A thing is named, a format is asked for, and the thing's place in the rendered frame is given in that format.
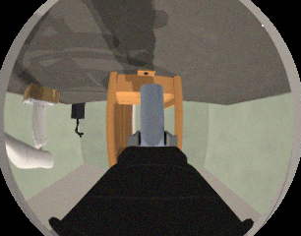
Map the light brown wooden shelving unit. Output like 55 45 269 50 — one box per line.
106 70 183 168

